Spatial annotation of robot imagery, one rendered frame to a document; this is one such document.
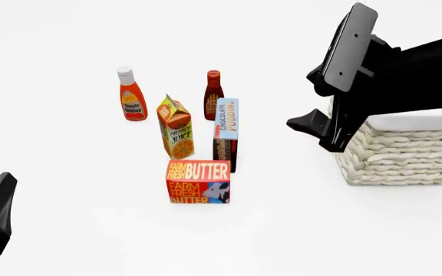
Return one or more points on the grey rounded plate on stalk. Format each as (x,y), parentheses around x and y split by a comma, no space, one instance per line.
(349,47)

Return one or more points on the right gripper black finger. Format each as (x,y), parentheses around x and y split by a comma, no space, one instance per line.
(318,83)
(311,122)

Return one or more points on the chocolate pudding box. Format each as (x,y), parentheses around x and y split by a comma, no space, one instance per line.
(226,126)

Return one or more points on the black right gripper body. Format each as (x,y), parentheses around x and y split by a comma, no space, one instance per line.
(345,126)

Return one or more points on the white woven basket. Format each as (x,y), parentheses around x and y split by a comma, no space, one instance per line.
(405,155)

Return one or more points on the red butter box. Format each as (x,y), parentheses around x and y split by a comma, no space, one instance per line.
(198,182)

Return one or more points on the orange juice carton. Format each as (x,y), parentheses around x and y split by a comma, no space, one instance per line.
(177,132)

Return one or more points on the tomato ketchup bottle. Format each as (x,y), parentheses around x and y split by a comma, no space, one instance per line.
(132,99)

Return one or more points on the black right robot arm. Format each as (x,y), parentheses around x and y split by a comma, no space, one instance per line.
(416,80)

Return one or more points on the dark red sauce bottle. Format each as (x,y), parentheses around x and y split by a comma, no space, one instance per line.
(211,95)

